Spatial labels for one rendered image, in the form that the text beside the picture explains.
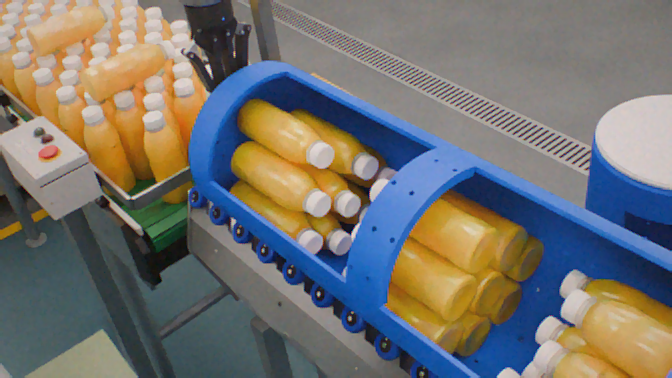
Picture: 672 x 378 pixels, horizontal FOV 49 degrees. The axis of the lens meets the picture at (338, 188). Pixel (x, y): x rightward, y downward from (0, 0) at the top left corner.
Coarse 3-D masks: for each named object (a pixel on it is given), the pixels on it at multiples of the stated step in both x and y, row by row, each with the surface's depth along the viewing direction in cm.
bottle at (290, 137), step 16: (240, 112) 124; (256, 112) 122; (272, 112) 120; (240, 128) 125; (256, 128) 121; (272, 128) 118; (288, 128) 116; (304, 128) 116; (272, 144) 119; (288, 144) 116; (304, 144) 115; (288, 160) 118; (304, 160) 116
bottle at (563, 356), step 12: (564, 348) 85; (552, 360) 85; (564, 360) 83; (576, 360) 82; (588, 360) 82; (600, 360) 82; (552, 372) 85; (564, 372) 82; (576, 372) 81; (588, 372) 81; (600, 372) 80; (612, 372) 80
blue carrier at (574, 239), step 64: (256, 64) 124; (384, 128) 123; (384, 192) 95; (512, 192) 106; (320, 256) 124; (384, 256) 92; (576, 256) 103; (640, 256) 93; (384, 320) 95; (512, 320) 108
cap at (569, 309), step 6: (570, 294) 85; (576, 294) 85; (582, 294) 85; (570, 300) 84; (576, 300) 84; (582, 300) 84; (564, 306) 85; (570, 306) 84; (576, 306) 84; (564, 312) 85; (570, 312) 84; (576, 312) 84; (570, 318) 85
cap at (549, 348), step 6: (546, 342) 86; (552, 342) 86; (540, 348) 86; (546, 348) 86; (552, 348) 85; (558, 348) 86; (540, 354) 86; (546, 354) 85; (552, 354) 85; (534, 360) 86; (540, 360) 86; (546, 360) 85; (540, 366) 86; (546, 366) 85; (546, 372) 86
